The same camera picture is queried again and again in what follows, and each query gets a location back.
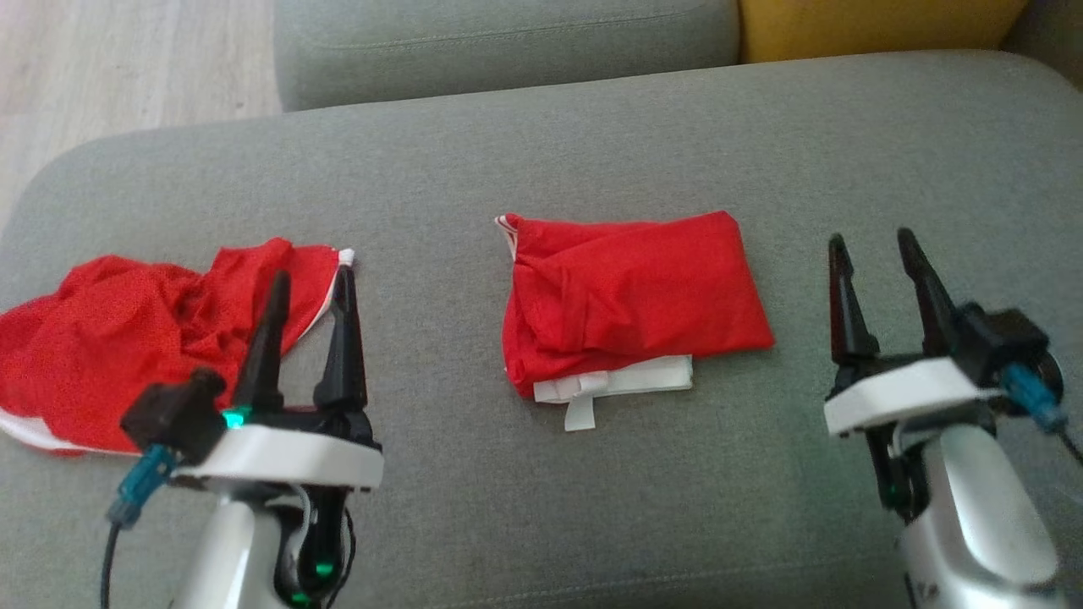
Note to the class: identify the red basketball jersey white trim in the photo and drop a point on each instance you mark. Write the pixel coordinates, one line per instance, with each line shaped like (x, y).
(634, 288)

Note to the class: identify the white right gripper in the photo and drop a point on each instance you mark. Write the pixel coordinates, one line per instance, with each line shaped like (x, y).
(905, 393)

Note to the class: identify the wide grey sofa seat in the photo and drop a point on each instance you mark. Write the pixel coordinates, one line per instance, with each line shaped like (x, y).
(592, 524)

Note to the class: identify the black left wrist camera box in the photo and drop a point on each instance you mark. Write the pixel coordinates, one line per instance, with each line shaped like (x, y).
(173, 414)

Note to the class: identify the red shorts white trim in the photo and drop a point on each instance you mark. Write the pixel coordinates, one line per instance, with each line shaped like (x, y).
(127, 338)

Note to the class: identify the grey sofa seat cushion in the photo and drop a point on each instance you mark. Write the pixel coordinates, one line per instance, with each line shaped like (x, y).
(508, 51)

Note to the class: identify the large yellow sofa back cushion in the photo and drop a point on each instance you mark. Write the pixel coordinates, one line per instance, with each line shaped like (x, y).
(880, 25)

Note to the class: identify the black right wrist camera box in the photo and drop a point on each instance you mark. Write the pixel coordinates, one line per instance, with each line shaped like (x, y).
(1007, 342)

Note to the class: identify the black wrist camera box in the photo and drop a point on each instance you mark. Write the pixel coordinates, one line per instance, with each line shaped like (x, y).
(173, 414)
(1007, 342)

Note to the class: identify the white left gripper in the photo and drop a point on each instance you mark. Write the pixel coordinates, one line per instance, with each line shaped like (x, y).
(288, 452)

